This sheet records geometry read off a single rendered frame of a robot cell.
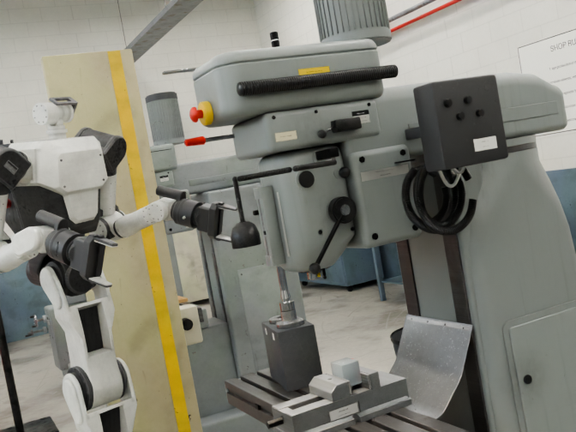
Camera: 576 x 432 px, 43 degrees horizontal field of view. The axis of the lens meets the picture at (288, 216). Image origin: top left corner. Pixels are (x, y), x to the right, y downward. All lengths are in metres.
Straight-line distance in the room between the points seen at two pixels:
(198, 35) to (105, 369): 9.66
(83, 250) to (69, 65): 1.80
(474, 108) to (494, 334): 0.64
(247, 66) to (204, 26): 10.01
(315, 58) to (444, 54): 6.30
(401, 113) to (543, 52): 5.15
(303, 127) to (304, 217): 0.23
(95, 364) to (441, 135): 1.27
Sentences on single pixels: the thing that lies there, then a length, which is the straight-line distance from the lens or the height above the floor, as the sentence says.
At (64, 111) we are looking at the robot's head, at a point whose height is 1.88.
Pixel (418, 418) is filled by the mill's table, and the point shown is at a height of 0.92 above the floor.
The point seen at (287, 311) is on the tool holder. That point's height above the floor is 1.15.
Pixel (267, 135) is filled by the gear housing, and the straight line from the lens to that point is 1.84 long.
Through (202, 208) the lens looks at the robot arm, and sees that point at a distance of 2.37.
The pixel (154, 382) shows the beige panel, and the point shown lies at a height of 0.70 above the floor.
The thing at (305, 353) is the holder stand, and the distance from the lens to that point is 2.31.
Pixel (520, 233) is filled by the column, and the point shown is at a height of 1.29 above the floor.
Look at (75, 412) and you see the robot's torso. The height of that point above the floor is 0.97.
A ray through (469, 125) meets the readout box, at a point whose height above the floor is 1.61.
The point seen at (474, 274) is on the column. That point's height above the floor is 1.21.
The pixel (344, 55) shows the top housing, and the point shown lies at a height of 1.85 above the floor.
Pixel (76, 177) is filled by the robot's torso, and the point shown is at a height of 1.67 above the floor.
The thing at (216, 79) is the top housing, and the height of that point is 1.83.
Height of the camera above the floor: 1.56
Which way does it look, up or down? 3 degrees down
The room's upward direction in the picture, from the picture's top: 10 degrees counter-clockwise
